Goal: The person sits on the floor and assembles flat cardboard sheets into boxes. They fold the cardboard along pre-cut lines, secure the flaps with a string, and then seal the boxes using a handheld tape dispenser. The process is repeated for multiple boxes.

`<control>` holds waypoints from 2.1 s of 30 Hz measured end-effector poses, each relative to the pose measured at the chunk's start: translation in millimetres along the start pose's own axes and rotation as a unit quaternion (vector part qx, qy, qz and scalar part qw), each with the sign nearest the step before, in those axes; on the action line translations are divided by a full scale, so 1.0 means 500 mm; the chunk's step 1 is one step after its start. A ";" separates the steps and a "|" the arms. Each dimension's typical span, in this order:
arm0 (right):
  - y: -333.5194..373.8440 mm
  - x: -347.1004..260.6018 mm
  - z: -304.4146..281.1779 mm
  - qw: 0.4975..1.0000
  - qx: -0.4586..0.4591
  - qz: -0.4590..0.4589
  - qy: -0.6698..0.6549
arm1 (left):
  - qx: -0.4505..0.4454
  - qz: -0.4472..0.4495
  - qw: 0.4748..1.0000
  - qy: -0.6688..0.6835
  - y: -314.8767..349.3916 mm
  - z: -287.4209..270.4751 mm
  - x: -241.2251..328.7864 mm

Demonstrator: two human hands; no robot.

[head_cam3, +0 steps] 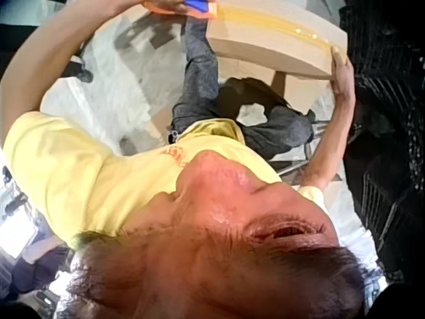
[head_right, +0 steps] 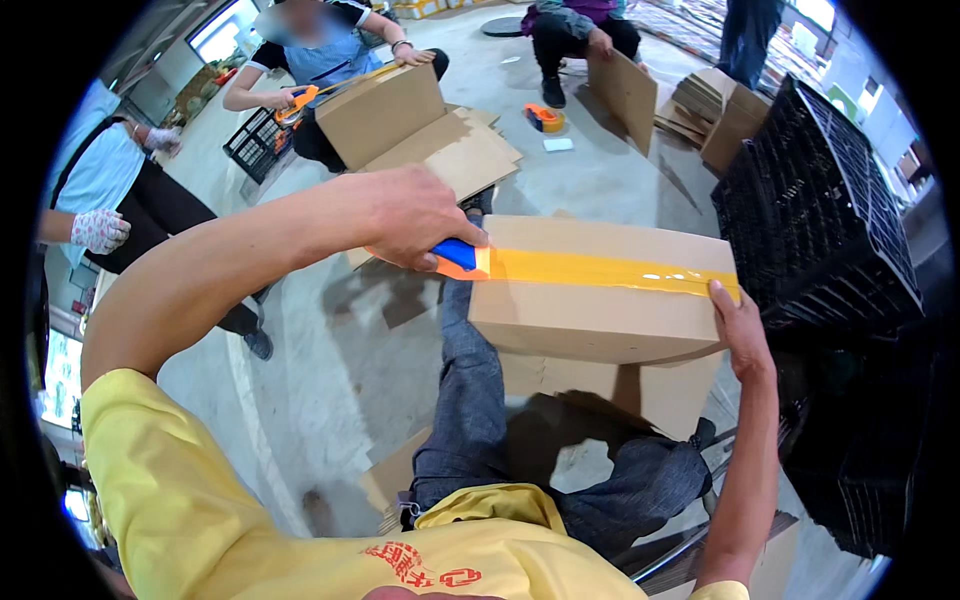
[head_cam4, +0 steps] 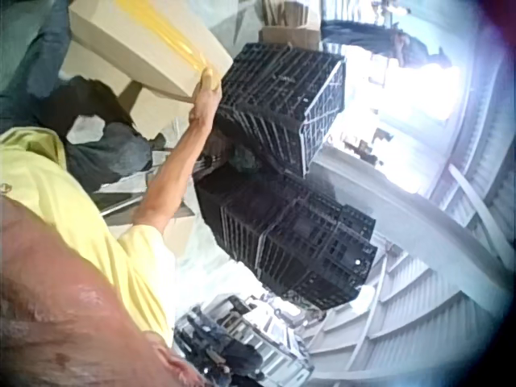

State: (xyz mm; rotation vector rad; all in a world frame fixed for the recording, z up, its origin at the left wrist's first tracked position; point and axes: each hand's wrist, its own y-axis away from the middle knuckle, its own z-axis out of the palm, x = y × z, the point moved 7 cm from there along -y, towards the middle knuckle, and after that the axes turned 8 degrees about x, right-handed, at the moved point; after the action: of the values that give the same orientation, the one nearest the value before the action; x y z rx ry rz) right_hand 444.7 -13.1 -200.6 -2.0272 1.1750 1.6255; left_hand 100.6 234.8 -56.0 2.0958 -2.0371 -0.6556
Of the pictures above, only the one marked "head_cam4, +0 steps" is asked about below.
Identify person's right hand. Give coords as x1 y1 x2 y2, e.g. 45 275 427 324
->
188 66 223 122

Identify cardboard box with yellow tape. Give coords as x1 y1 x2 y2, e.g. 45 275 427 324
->
67 0 235 100

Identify stack of black plastic crates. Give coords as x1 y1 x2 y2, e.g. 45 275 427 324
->
210 41 347 180

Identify plain cardboard box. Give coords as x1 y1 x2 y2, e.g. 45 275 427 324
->
60 41 192 142

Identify stack of brown cartons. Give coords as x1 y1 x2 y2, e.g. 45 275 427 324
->
257 0 323 52

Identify person's legs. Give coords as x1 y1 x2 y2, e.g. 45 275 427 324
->
0 0 75 134

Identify short stack of black crates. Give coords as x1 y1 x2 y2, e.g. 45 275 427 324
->
194 170 378 311

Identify white metal cart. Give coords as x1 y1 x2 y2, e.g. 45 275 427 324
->
173 293 315 387

